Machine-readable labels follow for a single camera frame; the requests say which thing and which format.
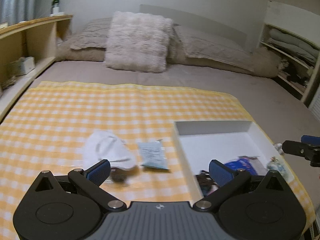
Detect beige bed pillow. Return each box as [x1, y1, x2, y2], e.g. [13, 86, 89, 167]
[70, 17, 112, 50]
[174, 25, 254, 74]

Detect beige right bed pillow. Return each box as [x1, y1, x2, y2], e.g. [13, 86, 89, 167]
[174, 25, 254, 74]

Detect folded grey blankets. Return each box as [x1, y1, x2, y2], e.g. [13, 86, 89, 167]
[267, 29, 319, 64]

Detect green glass bottle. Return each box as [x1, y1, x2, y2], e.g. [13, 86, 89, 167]
[52, 0, 60, 14]

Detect grey window curtain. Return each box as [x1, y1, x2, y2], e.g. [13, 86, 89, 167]
[1, 0, 36, 25]

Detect wooden side shelf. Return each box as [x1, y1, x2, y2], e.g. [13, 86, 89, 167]
[1, 14, 73, 120]

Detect white shallow box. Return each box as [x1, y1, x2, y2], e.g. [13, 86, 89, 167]
[172, 120, 295, 203]

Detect light blue wipe packet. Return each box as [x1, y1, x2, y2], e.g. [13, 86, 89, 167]
[138, 140, 169, 170]

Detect white right shelf unit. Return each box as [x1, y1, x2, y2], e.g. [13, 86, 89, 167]
[260, 2, 319, 106]

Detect purple floral pouch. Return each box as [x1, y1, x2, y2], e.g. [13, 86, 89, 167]
[225, 156, 263, 176]

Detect beige left bed pillow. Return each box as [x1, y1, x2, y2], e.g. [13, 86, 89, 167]
[70, 17, 112, 50]

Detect grey bed sheet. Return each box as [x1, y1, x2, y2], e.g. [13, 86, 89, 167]
[30, 61, 320, 221]

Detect beige rolled duvet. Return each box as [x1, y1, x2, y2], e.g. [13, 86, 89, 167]
[56, 39, 281, 77]

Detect yellow checkered blanket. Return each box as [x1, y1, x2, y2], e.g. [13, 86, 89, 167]
[0, 80, 316, 240]

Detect clear crinkly packet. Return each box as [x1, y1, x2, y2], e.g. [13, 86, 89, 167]
[266, 157, 288, 179]

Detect tissue box on shelf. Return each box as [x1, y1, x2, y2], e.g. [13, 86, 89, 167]
[7, 57, 35, 76]

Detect white fluffy pillow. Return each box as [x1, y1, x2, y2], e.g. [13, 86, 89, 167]
[104, 11, 173, 73]

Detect white face mask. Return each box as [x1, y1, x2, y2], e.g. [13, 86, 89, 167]
[81, 131, 137, 171]

